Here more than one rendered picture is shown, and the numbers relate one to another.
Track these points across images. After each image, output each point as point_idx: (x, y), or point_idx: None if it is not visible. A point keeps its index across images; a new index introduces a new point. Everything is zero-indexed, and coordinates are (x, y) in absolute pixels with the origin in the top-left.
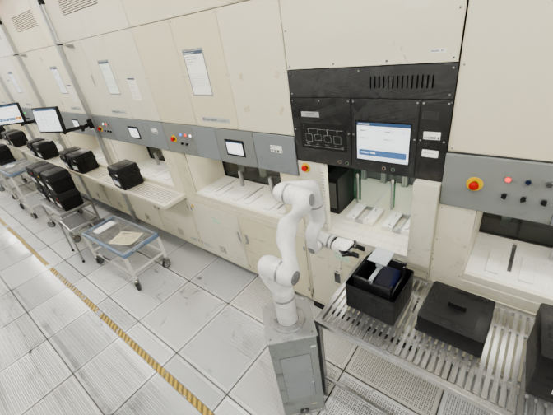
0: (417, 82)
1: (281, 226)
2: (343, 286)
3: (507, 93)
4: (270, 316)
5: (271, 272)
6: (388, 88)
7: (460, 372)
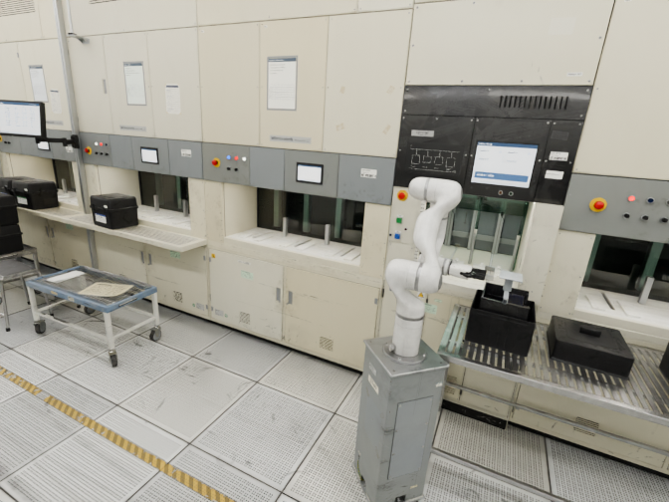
0: (550, 104)
1: (424, 219)
2: (451, 325)
3: (634, 116)
4: (380, 350)
5: (411, 273)
6: (519, 108)
7: (620, 392)
